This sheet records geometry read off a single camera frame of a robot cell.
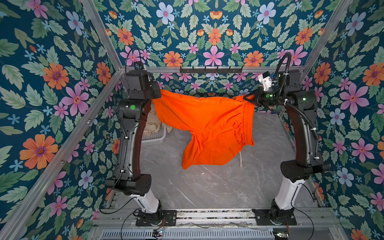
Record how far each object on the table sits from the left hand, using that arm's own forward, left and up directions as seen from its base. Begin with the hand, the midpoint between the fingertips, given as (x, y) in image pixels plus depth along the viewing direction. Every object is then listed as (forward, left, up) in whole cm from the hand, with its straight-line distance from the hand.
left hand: (151, 77), depth 63 cm
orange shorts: (-9, -31, -27) cm, 42 cm away
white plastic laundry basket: (+4, +11, -50) cm, 52 cm away
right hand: (-6, -41, -7) cm, 42 cm away
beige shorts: (+14, +13, -46) cm, 50 cm away
